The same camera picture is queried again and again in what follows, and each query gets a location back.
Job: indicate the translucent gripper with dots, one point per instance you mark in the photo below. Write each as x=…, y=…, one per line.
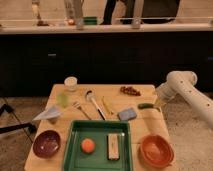
x=164, y=94

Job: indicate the green pepper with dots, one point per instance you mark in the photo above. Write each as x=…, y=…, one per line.
x=145, y=106

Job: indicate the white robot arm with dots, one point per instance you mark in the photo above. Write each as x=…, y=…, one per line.
x=183, y=83

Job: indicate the orange bowl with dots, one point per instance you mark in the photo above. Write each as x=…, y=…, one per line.
x=156, y=151

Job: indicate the purple bowl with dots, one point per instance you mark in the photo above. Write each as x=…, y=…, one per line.
x=47, y=144

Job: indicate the red grapes bunch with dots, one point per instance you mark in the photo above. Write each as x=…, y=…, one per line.
x=130, y=91

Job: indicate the blue grey sponge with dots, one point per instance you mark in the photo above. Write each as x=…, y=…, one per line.
x=127, y=114

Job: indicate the wooden block with brown edges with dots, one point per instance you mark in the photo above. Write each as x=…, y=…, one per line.
x=113, y=147

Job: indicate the person in dark clothes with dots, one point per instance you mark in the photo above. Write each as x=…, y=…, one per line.
x=154, y=11

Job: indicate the metal fork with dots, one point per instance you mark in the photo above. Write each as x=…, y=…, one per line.
x=78, y=106

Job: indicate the orange fruit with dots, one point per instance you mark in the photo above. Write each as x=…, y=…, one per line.
x=88, y=145

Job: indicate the white cup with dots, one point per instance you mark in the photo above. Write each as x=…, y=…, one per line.
x=71, y=83

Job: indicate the green translucent cup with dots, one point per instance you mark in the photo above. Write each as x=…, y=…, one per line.
x=62, y=100

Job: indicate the green container on counter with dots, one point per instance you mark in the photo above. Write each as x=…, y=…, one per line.
x=91, y=20

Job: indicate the green tray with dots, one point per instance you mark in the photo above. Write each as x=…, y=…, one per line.
x=76, y=160

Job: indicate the white paper plane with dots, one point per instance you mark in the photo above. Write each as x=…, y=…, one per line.
x=49, y=113

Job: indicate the black tripod stand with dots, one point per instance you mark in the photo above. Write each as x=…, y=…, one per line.
x=28, y=127

